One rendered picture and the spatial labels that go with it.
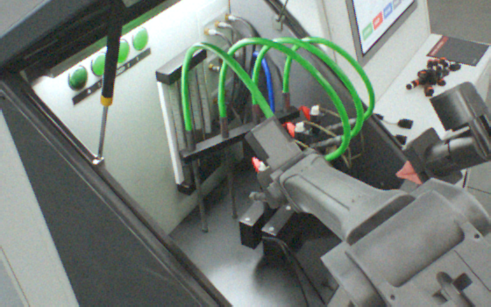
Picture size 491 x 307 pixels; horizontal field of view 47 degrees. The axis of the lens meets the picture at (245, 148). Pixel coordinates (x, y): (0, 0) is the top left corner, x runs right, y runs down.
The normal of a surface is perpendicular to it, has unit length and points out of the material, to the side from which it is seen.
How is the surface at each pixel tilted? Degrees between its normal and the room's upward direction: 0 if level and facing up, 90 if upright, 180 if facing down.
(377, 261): 27
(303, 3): 90
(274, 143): 45
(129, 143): 90
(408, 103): 0
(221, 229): 0
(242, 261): 0
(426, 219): 22
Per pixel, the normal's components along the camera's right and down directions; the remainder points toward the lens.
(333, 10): 0.80, 0.07
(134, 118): 0.84, 0.28
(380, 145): -0.54, 0.54
